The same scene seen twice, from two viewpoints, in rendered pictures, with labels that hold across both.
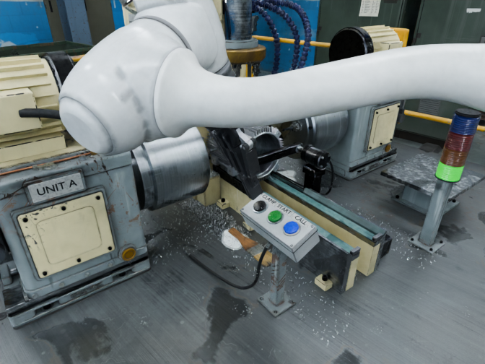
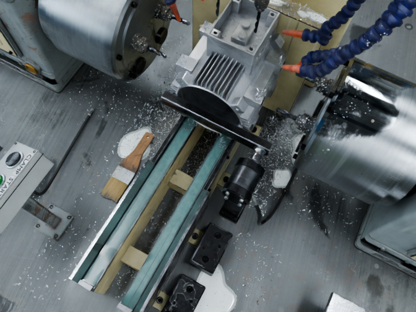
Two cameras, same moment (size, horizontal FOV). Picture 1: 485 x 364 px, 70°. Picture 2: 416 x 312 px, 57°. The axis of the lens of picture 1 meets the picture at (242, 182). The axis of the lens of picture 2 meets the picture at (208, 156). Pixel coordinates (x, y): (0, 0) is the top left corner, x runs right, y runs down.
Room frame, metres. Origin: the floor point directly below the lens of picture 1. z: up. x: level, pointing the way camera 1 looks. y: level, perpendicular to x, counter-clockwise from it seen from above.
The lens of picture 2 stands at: (0.83, -0.42, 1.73)
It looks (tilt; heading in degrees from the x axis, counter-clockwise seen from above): 67 degrees down; 60
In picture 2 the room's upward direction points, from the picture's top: 6 degrees clockwise
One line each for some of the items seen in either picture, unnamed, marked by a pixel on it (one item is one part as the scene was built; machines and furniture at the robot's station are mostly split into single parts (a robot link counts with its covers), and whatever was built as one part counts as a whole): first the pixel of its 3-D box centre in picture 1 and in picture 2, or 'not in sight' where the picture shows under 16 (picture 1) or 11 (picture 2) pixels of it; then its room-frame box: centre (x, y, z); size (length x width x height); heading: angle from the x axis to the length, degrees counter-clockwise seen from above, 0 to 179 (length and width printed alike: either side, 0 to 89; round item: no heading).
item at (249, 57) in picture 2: not in sight; (242, 35); (1.14, 0.02, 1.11); 0.12 x 0.11 x 0.07; 37
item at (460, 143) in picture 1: (459, 139); not in sight; (0.85, -0.57, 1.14); 0.06 x 0.06 x 0.04
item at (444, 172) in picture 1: (449, 170); not in sight; (0.85, -0.57, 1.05); 0.06 x 0.06 x 0.04
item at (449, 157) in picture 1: (454, 154); not in sight; (0.85, -0.57, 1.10); 0.06 x 0.06 x 0.04
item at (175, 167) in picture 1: (146, 167); (92, 5); (0.89, 0.28, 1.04); 0.37 x 0.25 x 0.25; 127
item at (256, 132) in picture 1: (244, 146); (229, 77); (1.10, -0.01, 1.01); 0.20 x 0.19 x 0.19; 37
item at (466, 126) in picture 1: (464, 123); not in sight; (0.85, -0.57, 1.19); 0.06 x 0.06 x 0.04
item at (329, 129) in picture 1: (312, 120); (376, 138); (1.30, -0.27, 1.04); 0.41 x 0.25 x 0.25; 127
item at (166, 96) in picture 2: (273, 155); (215, 123); (1.03, -0.10, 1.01); 0.26 x 0.04 x 0.03; 127
